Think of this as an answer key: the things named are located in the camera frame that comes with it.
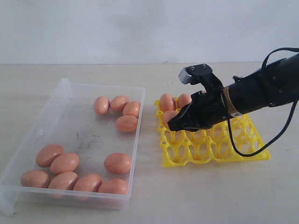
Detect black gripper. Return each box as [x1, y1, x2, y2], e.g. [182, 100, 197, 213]
[167, 74, 228, 131]

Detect brown egg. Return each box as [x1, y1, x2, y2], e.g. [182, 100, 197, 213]
[115, 115, 138, 133]
[36, 143, 64, 168]
[93, 96, 110, 115]
[104, 153, 132, 175]
[50, 153, 80, 175]
[48, 171, 78, 190]
[162, 110, 178, 128]
[110, 95, 129, 112]
[98, 178, 128, 195]
[73, 174, 102, 192]
[20, 169, 51, 188]
[122, 101, 141, 118]

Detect brown egg packed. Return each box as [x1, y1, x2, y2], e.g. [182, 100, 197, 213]
[159, 93, 176, 112]
[177, 93, 192, 108]

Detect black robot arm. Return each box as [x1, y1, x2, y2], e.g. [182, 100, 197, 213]
[168, 55, 299, 132]

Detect yellow plastic egg tray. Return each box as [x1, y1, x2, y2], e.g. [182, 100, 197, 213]
[155, 109, 271, 168]

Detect clear plastic bin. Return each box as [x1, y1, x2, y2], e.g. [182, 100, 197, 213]
[0, 78, 145, 216]

